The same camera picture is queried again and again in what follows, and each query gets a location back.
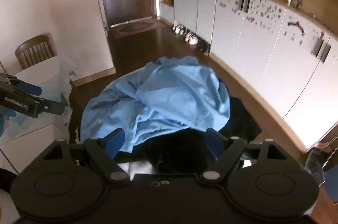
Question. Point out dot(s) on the red door mat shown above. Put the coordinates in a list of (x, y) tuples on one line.
[(136, 27)]

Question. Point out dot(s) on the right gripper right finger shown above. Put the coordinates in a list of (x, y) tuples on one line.
[(227, 152)]

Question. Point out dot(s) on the light blue t-shirt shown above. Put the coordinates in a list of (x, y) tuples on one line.
[(167, 96)]

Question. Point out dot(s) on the row of shoes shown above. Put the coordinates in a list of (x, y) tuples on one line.
[(191, 38)]

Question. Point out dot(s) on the white cabinet row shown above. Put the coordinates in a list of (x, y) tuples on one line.
[(286, 61)]

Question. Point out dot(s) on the wooden dining chair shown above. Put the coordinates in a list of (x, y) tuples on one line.
[(34, 51)]

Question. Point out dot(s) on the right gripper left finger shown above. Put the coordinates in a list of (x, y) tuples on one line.
[(102, 152)]

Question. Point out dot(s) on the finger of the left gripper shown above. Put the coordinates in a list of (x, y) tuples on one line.
[(28, 88), (55, 107)]

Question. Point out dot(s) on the black garment pile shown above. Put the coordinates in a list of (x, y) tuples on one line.
[(184, 152)]

